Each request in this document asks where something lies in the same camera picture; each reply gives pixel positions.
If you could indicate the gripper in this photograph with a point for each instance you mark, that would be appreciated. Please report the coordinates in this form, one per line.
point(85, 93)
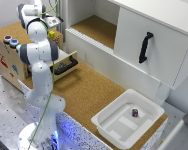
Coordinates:
point(52, 22)

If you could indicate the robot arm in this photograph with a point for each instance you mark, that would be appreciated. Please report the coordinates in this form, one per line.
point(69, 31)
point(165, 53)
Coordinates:
point(40, 83)

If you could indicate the wooden drawer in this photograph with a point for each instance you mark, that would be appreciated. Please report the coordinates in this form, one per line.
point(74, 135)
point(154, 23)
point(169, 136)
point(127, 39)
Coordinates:
point(72, 56)

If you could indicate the wooden drawer box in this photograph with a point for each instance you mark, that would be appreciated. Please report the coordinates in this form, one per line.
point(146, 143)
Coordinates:
point(7, 63)

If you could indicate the yellow block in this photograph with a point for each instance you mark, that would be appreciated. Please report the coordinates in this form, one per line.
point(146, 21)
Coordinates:
point(52, 34)

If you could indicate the blue button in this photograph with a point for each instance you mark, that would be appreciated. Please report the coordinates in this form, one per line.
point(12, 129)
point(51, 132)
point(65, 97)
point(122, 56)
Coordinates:
point(14, 42)

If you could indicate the red button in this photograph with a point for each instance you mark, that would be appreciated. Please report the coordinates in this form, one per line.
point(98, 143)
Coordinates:
point(7, 38)

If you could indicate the white cabinet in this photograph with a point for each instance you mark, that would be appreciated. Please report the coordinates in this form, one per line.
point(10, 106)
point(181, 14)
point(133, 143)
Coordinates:
point(94, 56)

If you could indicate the white sliding door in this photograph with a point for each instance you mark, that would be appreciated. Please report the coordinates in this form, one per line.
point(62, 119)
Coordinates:
point(167, 56)

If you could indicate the purple block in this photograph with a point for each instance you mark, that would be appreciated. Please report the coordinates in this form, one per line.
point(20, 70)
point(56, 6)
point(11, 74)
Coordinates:
point(135, 112)

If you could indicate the white plastic box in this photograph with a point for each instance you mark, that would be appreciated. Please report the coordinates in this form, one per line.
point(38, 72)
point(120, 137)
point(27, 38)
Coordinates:
point(117, 128)

